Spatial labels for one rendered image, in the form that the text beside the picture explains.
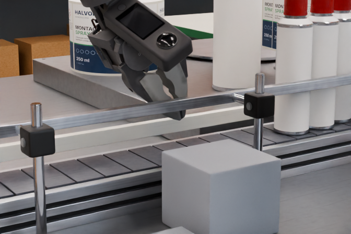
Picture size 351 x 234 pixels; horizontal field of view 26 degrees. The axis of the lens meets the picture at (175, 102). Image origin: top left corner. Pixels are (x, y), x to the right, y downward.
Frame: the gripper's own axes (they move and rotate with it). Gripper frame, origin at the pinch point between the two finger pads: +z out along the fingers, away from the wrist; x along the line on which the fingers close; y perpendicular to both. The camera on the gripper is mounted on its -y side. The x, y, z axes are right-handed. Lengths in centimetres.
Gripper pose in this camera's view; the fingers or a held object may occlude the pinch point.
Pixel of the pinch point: (180, 112)
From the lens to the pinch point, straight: 101.0
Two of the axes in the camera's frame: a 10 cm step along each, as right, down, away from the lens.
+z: 4.2, 7.8, 4.6
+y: -5.4, -1.9, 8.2
